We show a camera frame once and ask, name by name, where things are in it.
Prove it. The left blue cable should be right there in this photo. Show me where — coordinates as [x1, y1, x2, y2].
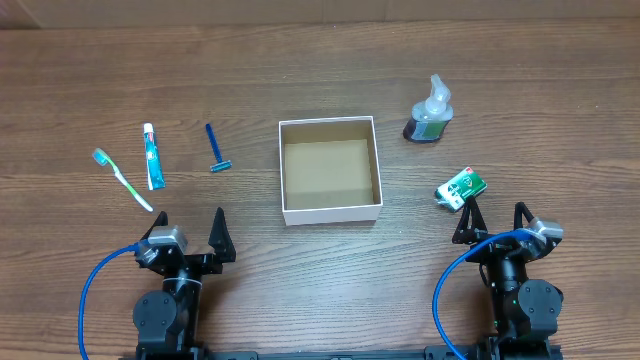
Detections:
[77, 242, 151, 360]

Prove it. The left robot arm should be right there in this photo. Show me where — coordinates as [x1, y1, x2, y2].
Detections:
[133, 208, 236, 359]

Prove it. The green soap bar box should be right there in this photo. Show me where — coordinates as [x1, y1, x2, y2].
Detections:
[434, 167, 487, 212]

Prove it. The blue cable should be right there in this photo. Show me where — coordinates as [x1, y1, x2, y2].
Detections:
[432, 228, 532, 360]
[77, 242, 151, 360]

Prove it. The clear soap pump bottle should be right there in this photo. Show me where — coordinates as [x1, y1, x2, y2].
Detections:
[403, 74, 454, 143]

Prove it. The right blue cable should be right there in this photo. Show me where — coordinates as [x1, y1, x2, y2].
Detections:
[432, 228, 532, 360]

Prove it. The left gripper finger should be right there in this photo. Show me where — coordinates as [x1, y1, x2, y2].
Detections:
[141, 211, 168, 240]
[208, 207, 236, 263]

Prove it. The green white toothbrush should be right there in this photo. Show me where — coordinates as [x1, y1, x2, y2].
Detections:
[92, 148, 154, 213]

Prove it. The blue disposable razor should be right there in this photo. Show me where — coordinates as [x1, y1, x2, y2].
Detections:
[205, 123, 232, 173]

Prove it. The teal toothpaste tube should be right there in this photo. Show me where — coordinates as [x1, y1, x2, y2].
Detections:
[143, 123, 166, 191]

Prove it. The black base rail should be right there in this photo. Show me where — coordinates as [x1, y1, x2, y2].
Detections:
[119, 344, 564, 360]

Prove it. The white cardboard box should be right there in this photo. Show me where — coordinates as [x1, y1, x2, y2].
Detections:
[278, 116, 384, 226]

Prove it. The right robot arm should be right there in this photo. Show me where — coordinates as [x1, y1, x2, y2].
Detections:
[452, 197, 564, 359]

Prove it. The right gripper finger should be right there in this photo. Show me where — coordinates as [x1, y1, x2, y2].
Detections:
[452, 196, 488, 245]
[513, 202, 534, 230]

